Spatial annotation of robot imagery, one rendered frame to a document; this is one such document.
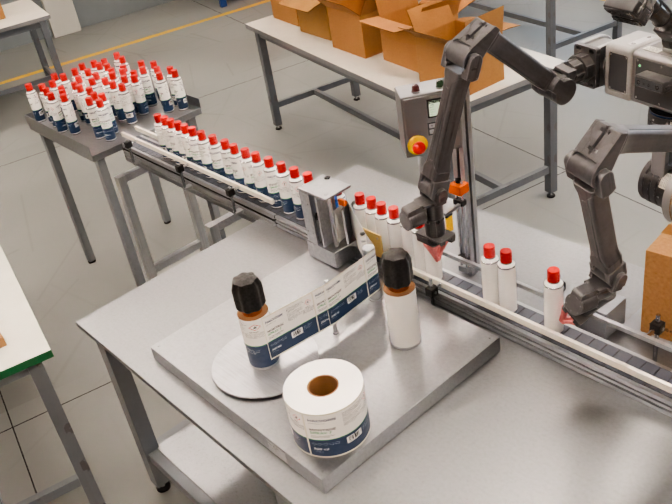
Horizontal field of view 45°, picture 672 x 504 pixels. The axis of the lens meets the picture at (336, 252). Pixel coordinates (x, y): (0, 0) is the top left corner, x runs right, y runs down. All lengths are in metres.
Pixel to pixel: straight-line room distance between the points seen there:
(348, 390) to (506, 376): 0.49
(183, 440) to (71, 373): 1.06
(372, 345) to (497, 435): 0.46
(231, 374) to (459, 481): 0.72
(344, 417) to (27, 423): 2.20
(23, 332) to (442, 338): 1.45
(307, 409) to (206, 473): 1.12
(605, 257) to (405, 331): 0.59
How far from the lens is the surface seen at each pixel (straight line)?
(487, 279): 2.38
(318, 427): 1.99
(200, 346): 2.50
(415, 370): 2.25
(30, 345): 2.92
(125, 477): 3.48
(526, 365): 2.32
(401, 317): 2.25
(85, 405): 3.89
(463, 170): 2.46
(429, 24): 4.28
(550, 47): 6.30
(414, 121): 2.36
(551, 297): 2.26
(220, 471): 3.04
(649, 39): 2.46
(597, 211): 1.91
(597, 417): 2.19
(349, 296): 2.40
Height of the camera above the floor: 2.37
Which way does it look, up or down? 32 degrees down
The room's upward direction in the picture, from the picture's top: 10 degrees counter-clockwise
